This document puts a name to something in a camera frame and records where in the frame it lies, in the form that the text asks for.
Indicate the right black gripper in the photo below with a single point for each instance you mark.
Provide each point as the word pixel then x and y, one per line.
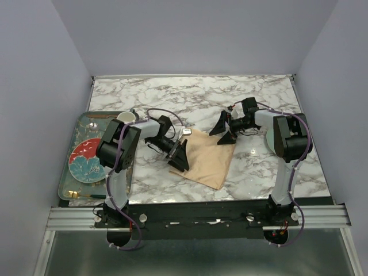
pixel 221 126

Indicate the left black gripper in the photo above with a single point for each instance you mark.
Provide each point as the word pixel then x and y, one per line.
pixel 179 161

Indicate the peach cloth napkin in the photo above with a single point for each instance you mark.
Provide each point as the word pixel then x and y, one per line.
pixel 208 162

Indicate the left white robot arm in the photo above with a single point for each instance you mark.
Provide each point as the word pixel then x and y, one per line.
pixel 117 148

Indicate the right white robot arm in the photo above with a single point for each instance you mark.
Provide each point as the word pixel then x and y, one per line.
pixel 288 136

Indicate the mint green floral plate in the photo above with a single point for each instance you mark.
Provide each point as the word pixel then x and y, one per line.
pixel 270 140

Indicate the grey-green ceramic mug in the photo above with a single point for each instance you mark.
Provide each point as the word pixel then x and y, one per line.
pixel 128 116

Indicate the silver metal spoon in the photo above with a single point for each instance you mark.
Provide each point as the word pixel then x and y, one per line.
pixel 93 126

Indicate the floral teal serving tray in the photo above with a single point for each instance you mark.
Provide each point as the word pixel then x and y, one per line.
pixel 80 134

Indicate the red and teal plate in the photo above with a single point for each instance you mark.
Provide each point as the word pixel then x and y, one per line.
pixel 83 163

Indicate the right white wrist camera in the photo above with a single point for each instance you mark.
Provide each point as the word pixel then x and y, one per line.
pixel 232 112

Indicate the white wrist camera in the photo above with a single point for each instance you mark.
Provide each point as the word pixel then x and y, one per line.
pixel 232 112
pixel 185 132

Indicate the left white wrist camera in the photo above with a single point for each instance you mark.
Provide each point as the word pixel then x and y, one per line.
pixel 185 132

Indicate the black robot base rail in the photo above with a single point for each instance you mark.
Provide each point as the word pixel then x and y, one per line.
pixel 253 219

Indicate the gold fork green handle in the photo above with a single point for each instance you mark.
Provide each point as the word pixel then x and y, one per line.
pixel 76 194

